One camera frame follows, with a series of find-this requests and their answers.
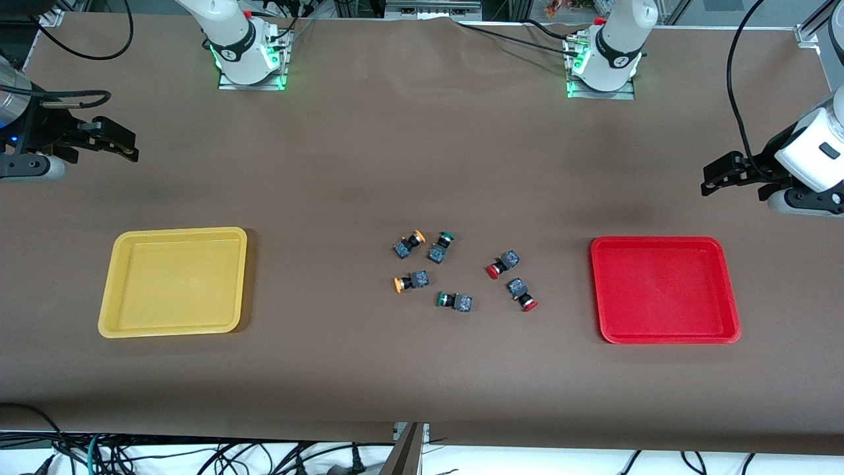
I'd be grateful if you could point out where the red push button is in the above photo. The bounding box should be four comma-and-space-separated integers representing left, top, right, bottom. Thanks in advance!
485, 249, 521, 280
506, 278, 539, 313

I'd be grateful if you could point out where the yellow push button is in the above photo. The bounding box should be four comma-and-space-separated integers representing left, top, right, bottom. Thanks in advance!
394, 270, 431, 294
394, 230, 427, 260

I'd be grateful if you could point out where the red plastic tray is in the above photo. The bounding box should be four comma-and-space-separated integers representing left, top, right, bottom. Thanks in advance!
590, 236, 742, 345

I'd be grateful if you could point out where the yellow plastic tray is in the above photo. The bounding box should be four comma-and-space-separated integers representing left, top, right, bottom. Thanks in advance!
98, 227, 249, 339

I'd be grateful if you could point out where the green push button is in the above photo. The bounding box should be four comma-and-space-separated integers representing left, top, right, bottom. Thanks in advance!
436, 291, 473, 313
427, 231, 457, 265

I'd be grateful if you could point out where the grey background device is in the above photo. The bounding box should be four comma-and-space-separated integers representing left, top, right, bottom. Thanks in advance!
384, 0, 482, 20

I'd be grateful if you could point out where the brown table cover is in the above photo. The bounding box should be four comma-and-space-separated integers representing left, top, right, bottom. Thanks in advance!
0, 12, 844, 456

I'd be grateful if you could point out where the metal table leg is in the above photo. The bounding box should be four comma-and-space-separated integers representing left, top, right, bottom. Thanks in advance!
379, 422, 431, 475

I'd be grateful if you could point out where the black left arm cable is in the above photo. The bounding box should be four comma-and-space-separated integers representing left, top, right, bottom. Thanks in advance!
726, 0, 773, 166

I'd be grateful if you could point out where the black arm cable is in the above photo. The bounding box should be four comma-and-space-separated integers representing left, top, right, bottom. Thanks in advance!
726, 0, 773, 166
26, 0, 135, 110

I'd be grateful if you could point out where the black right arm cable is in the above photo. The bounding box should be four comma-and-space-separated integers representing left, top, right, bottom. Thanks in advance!
26, 0, 135, 110

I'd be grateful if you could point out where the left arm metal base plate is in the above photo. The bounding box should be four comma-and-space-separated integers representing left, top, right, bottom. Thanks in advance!
566, 33, 637, 101

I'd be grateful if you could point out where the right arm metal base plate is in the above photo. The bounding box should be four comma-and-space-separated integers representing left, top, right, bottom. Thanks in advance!
218, 30, 289, 91

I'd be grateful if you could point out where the black cable on table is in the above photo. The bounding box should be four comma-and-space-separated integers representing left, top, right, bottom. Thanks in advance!
452, 18, 584, 59

